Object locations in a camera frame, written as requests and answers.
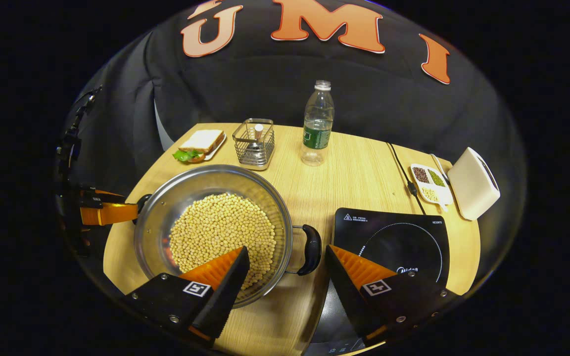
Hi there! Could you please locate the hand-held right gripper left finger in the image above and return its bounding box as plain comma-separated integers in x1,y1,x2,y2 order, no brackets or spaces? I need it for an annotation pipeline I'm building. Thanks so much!
121,245,251,348

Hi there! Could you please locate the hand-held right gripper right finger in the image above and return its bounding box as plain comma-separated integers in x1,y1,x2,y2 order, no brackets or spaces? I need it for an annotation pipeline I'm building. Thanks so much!
325,244,460,348

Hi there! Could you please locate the black induction cooktop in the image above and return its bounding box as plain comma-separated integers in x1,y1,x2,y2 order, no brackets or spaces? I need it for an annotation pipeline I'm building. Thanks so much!
305,208,451,356

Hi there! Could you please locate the steel pot with black handles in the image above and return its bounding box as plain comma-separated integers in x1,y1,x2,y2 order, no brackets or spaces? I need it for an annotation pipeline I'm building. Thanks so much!
133,164,323,310

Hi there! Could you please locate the pile of soybeans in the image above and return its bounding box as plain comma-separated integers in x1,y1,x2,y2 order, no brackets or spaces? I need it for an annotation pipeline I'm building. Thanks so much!
169,193,277,292

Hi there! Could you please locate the green lettuce leaf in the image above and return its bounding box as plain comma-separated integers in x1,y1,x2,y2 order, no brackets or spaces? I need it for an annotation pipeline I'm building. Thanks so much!
173,149,204,163

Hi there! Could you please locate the small white plate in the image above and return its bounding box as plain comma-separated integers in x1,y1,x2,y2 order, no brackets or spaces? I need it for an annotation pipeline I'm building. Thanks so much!
186,131,228,163

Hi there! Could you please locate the white divided bean tray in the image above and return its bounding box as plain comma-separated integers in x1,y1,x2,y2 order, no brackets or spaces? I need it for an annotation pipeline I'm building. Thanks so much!
410,163,455,212

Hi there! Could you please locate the small glass shaker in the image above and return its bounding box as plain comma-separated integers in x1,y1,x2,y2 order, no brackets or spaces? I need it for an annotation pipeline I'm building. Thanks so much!
248,124,266,164

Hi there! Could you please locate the clear plastic water bottle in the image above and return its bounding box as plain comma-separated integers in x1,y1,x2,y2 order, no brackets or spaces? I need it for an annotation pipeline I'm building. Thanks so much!
301,80,335,167

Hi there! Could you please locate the white toaster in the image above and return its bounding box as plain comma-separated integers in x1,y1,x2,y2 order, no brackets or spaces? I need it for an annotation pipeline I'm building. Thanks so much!
447,147,501,221

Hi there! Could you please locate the black power cable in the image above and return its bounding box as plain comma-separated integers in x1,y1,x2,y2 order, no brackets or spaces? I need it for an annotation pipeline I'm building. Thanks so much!
386,142,428,216

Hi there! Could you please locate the metal wire basket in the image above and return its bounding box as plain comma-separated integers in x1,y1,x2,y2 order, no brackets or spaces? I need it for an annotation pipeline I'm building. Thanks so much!
232,118,276,171

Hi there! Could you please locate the white power cable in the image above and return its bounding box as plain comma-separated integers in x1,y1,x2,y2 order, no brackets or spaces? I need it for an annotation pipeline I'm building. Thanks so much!
430,153,451,186

